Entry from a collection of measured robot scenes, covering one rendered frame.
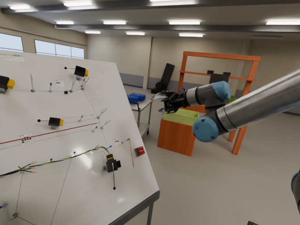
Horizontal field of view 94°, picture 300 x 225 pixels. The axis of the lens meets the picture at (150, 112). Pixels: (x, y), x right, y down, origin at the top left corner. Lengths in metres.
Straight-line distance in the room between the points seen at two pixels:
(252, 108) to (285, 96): 0.06
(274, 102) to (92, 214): 0.85
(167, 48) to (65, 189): 9.78
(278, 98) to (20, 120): 0.97
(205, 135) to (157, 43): 10.09
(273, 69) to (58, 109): 9.90
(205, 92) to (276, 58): 9.59
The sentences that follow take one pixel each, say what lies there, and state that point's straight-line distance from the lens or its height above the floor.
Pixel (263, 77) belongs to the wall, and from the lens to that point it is 9.99.
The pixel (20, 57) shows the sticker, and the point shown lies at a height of 1.61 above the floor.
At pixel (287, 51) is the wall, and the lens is 10.27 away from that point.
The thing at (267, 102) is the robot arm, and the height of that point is 1.59.
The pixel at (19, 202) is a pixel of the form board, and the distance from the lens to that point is 0.85.
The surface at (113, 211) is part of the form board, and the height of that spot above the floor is 0.90.
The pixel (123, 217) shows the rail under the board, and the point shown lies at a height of 0.86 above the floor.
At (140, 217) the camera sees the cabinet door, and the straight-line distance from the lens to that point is 1.18.
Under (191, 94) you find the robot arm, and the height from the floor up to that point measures 1.55.
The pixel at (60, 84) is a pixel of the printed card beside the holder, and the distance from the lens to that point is 1.01.
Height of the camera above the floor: 1.64
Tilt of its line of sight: 18 degrees down
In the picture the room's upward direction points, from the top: 7 degrees clockwise
